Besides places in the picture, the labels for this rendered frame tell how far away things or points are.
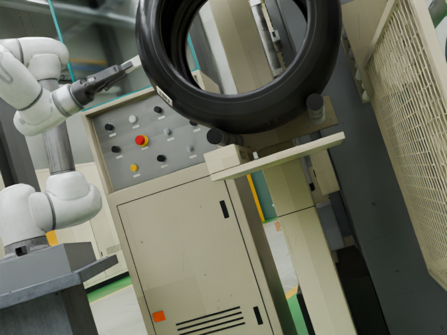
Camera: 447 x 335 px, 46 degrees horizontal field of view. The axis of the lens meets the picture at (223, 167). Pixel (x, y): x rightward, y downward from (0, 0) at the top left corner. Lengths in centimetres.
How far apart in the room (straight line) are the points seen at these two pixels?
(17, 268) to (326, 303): 107
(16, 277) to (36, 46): 88
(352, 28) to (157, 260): 119
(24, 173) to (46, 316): 546
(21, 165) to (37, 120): 573
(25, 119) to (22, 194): 47
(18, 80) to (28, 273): 72
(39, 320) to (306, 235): 97
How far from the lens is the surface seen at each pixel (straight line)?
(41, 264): 196
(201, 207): 214
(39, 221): 207
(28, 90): 162
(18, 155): 741
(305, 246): 177
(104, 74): 160
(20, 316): 203
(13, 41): 220
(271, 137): 173
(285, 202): 175
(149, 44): 148
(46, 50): 220
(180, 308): 223
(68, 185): 211
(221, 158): 140
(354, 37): 173
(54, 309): 198
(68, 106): 164
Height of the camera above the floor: 73
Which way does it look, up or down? 3 degrees up
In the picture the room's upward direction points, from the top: 18 degrees counter-clockwise
